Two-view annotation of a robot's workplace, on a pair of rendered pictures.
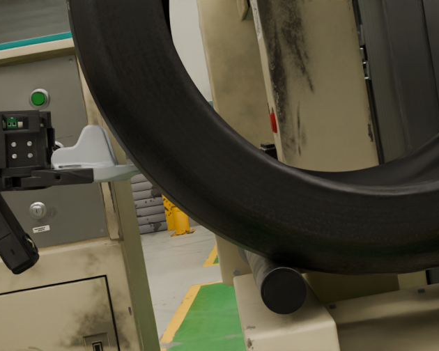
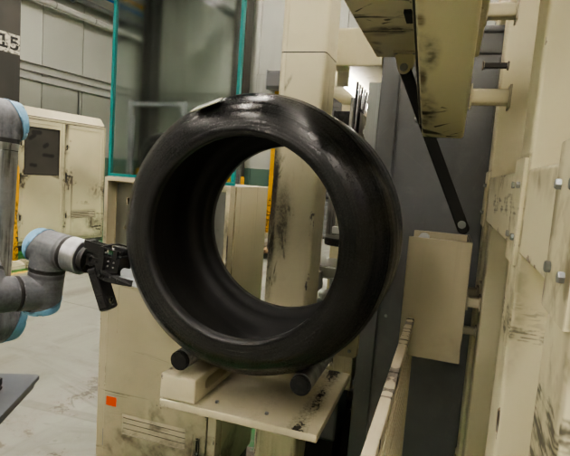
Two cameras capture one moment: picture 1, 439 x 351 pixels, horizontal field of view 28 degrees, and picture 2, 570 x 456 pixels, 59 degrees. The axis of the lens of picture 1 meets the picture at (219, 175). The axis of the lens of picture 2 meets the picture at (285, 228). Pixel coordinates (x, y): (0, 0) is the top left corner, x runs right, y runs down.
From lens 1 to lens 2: 0.65 m
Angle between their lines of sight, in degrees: 19
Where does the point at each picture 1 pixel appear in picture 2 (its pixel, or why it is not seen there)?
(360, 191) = (204, 334)
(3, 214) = (100, 287)
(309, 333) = (184, 381)
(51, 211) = not seen: hidden behind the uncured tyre
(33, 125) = (114, 256)
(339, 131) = (291, 280)
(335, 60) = (298, 247)
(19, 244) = (103, 300)
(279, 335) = (173, 377)
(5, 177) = (101, 273)
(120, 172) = not seen: hidden behind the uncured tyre
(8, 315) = not seen: hidden behind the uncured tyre
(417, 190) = (226, 342)
